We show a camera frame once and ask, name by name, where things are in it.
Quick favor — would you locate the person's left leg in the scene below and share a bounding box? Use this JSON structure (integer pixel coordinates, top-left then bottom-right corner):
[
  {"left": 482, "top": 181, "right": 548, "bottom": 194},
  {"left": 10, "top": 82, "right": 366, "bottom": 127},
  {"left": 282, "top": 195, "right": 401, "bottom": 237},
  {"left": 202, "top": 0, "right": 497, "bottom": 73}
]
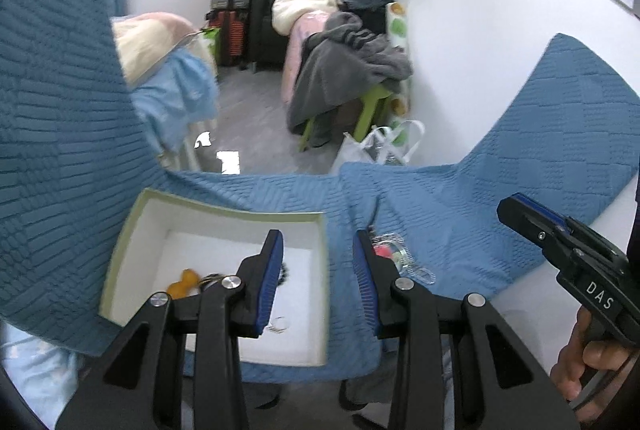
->
[{"left": 241, "top": 379, "right": 282, "bottom": 409}]

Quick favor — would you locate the red striped suitcase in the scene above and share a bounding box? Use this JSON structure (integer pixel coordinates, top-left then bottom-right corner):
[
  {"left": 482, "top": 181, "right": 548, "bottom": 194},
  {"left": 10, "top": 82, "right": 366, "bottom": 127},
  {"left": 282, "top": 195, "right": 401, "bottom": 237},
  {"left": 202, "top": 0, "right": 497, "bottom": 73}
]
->
[{"left": 217, "top": 9, "right": 251, "bottom": 67}]

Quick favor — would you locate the cream pink pillow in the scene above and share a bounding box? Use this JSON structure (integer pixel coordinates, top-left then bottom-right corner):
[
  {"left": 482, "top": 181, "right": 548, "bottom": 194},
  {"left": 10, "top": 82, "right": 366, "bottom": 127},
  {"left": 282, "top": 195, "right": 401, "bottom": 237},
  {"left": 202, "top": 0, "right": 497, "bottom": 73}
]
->
[{"left": 110, "top": 12, "right": 202, "bottom": 86}]

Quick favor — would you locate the grey fleece blanket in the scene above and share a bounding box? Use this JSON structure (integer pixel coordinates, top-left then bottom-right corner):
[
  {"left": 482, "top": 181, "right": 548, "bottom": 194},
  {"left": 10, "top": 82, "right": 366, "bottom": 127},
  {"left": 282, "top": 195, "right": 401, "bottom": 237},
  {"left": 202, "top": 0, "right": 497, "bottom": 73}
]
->
[{"left": 286, "top": 12, "right": 414, "bottom": 137}]

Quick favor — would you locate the white puffy jacket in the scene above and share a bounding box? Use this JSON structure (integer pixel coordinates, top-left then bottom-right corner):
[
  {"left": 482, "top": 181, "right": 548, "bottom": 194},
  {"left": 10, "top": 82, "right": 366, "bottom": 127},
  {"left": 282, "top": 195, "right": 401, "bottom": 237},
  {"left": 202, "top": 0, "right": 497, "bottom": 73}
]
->
[{"left": 272, "top": 0, "right": 342, "bottom": 36}]

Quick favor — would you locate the person's right leg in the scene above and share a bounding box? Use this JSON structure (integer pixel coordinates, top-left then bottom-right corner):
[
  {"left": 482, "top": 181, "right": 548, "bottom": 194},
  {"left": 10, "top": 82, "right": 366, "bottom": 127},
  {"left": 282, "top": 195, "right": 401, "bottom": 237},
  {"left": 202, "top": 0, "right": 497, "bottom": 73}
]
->
[{"left": 341, "top": 372, "right": 401, "bottom": 412}]

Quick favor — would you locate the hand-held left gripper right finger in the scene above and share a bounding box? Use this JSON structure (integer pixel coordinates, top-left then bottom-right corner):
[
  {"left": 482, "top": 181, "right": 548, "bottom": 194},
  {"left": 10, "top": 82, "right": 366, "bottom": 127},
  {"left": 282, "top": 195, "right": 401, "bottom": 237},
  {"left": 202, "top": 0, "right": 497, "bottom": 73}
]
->
[{"left": 352, "top": 230, "right": 581, "bottom": 430}]

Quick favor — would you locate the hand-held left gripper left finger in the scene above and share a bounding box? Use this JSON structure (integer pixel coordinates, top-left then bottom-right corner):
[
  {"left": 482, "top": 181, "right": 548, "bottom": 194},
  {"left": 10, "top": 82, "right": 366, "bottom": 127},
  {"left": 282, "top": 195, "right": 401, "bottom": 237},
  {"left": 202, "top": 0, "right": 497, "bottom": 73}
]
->
[{"left": 55, "top": 230, "right": 286, "bottom": 430}]

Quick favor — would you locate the white tote bag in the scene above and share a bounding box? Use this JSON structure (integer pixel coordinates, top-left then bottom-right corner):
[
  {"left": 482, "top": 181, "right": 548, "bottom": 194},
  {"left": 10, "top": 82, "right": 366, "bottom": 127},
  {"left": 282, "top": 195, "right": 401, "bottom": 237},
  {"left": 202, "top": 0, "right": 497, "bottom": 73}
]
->
[{"left": 329, "top": 119, "right": 426, "bottom": 177}]

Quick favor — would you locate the light blue blanket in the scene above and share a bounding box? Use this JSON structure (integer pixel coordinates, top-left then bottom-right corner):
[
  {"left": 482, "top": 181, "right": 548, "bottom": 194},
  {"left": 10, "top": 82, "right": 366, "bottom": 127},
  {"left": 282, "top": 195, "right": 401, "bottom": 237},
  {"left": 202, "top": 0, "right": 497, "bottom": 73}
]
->
[{"left": 130, "top": 51, "right": 220, "bottom": 157}]

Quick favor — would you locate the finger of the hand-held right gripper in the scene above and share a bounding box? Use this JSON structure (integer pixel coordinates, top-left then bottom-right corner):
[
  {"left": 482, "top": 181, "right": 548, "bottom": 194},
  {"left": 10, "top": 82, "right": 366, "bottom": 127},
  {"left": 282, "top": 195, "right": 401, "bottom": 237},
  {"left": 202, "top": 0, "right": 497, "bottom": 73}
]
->
[
  {"left": 496, "top": 195, "right": 576, "bottom": 269},
  {"left": 514, "top": 192, "right": 571, "bottom": 231}
]

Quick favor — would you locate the pink blanket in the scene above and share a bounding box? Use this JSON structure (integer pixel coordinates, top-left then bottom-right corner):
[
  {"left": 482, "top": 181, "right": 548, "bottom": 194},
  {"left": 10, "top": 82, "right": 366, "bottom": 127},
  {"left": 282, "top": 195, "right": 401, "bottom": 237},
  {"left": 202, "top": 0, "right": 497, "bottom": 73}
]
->
[{"left": 280, "top": 12, "right": 322, "bottom": 106}]

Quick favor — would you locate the black suitcase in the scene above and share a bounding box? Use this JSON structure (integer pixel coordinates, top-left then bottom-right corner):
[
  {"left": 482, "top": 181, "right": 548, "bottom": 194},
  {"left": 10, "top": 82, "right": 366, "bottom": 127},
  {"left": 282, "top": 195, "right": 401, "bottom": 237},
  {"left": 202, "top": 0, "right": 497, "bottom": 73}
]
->
[{"left": 247, "top": 0, "right": 287, "bottom": 71}]

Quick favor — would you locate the person's right hand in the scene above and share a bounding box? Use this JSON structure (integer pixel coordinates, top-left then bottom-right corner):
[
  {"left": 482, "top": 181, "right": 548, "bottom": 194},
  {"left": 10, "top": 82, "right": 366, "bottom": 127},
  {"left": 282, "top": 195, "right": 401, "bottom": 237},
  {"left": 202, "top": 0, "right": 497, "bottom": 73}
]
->
[{"left": 549, "top": 307, "right": 640, "bottom": 404}]

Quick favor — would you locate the blue covered chair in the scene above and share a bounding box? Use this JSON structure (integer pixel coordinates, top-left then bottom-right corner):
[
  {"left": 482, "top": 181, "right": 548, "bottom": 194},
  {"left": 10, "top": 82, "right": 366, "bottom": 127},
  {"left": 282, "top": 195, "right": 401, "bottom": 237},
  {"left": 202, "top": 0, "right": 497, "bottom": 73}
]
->
[
  {"left": 0, "top": 0, "right": 383, "bottom": 386},
  {"left": 339, "top": 33, "right": 640, "bottom": 303}
]

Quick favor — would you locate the green bag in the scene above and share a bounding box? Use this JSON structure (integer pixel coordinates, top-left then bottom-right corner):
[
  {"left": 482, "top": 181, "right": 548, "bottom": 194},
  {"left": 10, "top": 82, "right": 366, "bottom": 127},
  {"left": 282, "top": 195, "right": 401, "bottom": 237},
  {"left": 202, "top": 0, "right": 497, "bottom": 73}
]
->
[{"left": 202, "top": 25, "right": 221, "bottom": 61}]

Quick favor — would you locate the green dotted white roll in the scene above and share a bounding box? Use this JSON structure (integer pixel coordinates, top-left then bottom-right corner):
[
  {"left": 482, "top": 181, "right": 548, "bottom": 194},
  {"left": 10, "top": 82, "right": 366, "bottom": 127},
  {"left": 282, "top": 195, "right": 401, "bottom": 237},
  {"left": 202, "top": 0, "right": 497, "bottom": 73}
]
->
[{"left": 384, "top": 2, "right": 411, "bottom": 121}]

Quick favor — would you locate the light blue printed sheet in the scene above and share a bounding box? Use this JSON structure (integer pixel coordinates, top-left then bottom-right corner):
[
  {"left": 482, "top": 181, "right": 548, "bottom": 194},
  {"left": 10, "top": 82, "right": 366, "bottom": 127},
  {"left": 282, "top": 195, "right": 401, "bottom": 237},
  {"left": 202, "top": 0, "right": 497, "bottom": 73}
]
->
[{"left": 0, "top": 322, "right": 83, "bottom": 430}]

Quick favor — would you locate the green cardboard box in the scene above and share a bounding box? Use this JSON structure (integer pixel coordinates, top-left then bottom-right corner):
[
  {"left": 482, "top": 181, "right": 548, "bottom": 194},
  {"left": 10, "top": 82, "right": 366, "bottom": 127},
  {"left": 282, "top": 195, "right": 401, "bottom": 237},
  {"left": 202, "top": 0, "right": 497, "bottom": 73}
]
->
[{"left": 98, "top": 188, "right": 331, "bottom": 368}]

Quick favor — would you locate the person's leg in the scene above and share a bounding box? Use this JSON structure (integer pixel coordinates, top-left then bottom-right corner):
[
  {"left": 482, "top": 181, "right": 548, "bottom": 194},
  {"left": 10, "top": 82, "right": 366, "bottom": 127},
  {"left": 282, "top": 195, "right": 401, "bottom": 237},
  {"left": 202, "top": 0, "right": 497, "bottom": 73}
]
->
[
  {"left": 341, "top": 372, "right": 401, "bottom": 412},
  {"left": 241, "top": 379, "right": 282, "bottom": 409}
]

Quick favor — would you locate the green plastic stool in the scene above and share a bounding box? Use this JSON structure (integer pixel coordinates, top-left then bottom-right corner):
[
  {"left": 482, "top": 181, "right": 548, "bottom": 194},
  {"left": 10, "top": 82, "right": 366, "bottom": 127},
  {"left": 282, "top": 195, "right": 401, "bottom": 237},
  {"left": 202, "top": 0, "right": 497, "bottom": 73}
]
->
[{"left": 299, "top": 84, "right": 394, "bottom": 151}]

